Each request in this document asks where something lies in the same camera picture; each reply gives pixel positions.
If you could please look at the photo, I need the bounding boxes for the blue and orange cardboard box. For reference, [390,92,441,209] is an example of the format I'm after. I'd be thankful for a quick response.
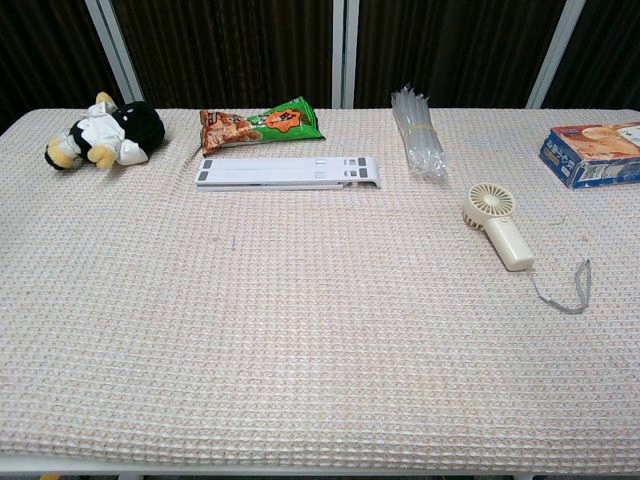
[538,121,640,190]

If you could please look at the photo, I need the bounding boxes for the pink woven tablecloth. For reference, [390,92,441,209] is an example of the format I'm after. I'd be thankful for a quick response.
[0,107,640,470]

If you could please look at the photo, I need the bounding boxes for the cream handheld fan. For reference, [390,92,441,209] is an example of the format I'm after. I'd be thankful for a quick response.
[461,182,536,273]

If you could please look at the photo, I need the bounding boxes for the bundle of clear plastic straws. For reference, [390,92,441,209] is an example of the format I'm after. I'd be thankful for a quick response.
[390,83,448,179]

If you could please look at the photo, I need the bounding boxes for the white folding laptop stand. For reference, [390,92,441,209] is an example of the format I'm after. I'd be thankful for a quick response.
[194,156,382,193]

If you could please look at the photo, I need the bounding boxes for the black and white plush doll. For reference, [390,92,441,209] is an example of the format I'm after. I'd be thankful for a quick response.
[44,91,167,172]

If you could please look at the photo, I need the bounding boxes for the green and orange snack bag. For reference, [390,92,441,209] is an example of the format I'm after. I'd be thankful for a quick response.
[199,95,327,158]

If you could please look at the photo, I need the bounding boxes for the thin white cable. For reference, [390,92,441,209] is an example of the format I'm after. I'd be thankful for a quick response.
[529,258,593,315]

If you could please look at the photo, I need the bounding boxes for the white metal frame post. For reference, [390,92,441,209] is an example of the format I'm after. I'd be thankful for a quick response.
[331,0,360,110]
[83,0,146,104]
[525,0,586,110]

